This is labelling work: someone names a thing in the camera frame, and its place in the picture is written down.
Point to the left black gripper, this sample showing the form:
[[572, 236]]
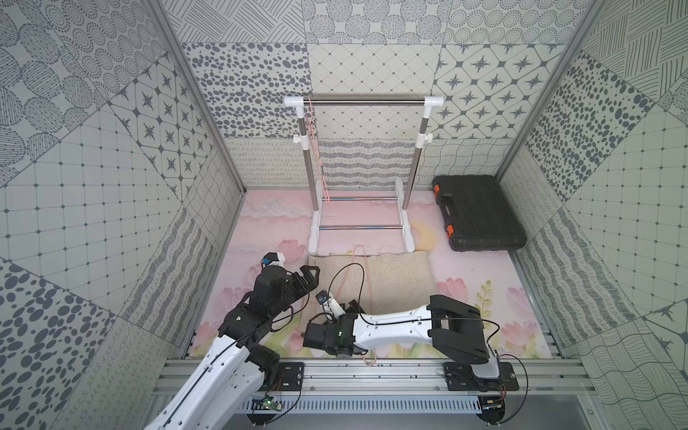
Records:
[[300, 277]]

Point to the beige knitted scarf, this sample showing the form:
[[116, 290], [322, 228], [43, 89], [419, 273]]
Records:
[[382, 284]]

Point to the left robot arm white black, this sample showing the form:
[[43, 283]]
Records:
[[237, 365]]

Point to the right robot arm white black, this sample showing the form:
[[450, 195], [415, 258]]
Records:
[[451, 327]]

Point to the pink floral table mat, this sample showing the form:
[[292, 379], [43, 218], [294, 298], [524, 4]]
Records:
[[280, 221]]

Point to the small green circuit board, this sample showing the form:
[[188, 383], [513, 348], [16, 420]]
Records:
[[267, 404]]

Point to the white steel clothes rack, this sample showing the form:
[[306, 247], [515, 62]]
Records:
[[363, 163]]

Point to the black plastic tool case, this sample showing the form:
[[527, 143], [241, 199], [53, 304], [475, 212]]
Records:
[[477, 215]]

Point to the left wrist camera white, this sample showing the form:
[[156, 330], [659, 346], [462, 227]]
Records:
[[273, 259]]

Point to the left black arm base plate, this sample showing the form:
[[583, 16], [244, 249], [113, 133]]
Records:
[[284, 377]]

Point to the aluminium mounting rail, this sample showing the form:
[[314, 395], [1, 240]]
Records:
[[426, 376]]

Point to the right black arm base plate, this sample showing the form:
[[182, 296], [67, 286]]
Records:
[[461, 378]]

